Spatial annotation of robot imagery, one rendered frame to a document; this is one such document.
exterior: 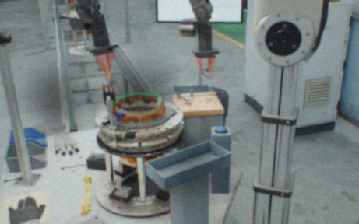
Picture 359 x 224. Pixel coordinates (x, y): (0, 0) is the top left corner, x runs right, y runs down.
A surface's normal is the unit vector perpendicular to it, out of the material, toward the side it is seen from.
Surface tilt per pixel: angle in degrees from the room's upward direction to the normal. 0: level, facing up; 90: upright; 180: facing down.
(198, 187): 90
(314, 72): 90
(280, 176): 90
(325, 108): 91
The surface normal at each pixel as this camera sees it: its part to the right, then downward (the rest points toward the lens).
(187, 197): 0.55, 0.32
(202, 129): 0.11, 0.39
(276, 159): -0.34, 0.38
